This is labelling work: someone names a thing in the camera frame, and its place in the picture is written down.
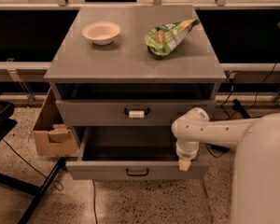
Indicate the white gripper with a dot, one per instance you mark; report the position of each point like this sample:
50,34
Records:
186,155

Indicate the grey drawer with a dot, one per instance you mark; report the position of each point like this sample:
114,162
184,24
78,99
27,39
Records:
130,153
127,112

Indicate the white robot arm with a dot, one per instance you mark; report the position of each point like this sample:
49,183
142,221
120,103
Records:
255,192

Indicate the grey top drawer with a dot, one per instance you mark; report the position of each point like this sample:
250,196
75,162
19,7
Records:
127,112

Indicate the grey drawer cabinet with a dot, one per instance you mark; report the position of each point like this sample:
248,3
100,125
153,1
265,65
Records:
125,69

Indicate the black stand leg right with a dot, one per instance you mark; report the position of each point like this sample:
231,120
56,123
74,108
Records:
239,108

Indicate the green chip bag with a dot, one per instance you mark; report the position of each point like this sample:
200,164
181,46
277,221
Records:
162,40

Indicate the brown cardboard box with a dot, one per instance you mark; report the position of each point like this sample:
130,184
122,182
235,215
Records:
52,137

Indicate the white paper bowl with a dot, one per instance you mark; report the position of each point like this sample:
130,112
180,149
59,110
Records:
101,32

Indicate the black stand left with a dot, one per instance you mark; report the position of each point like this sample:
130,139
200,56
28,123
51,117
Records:
18,159

